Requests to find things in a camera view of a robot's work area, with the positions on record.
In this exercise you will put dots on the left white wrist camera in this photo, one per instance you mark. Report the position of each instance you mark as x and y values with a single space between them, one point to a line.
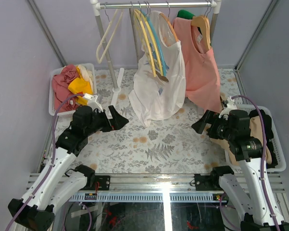
93 102

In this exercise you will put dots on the orange hanger under white shirt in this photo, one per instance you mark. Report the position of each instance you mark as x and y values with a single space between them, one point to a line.
169 26

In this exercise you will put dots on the dusty pink garment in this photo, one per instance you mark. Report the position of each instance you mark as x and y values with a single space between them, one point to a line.
60 84

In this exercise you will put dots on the right white basket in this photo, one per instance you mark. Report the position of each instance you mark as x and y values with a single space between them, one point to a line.
281 166

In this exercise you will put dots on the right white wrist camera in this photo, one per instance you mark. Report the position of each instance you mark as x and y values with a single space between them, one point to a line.
228 106

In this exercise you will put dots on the wooden hanger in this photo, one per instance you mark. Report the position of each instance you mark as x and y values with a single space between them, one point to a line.
203 23

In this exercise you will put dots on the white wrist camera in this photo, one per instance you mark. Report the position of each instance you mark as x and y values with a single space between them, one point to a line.
228 106
93 102

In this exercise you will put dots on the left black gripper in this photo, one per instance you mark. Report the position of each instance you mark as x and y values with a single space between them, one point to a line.
117 122

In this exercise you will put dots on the white printed t shirt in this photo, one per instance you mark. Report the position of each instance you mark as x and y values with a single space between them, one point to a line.
159 98

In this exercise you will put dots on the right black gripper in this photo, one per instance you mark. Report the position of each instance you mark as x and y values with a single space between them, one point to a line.
211 117

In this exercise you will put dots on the white clothes rack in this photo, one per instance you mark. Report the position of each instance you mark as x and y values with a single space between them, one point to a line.
108 34

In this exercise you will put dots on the yellow hanger left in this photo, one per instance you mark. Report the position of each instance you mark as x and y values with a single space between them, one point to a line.
146 60

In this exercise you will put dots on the yellow garment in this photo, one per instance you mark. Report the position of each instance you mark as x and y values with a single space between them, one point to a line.
80 86

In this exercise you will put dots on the yellow hanger right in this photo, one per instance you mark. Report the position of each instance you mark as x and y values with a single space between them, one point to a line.
150 43

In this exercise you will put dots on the metal rail base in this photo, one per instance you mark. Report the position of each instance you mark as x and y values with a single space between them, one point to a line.
174 183

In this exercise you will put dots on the black garment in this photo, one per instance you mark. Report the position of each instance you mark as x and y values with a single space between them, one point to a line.
267 121

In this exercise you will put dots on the beige t shirt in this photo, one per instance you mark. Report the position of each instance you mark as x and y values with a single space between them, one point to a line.
221 144

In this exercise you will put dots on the yellow hanger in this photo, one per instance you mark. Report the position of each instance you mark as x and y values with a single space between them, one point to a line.
146 60
150 43

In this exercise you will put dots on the cream garment in basket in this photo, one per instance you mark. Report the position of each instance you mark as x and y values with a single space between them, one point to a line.
86 75

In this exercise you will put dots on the blue hanger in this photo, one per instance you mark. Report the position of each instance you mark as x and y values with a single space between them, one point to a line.
154 44

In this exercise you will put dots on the pink tank top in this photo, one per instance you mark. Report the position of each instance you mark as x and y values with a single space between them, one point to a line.
201 71

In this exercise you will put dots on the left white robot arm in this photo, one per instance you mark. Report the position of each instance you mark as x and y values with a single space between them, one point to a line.
37 208

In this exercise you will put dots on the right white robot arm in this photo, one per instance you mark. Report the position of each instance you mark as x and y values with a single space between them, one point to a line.
257 208

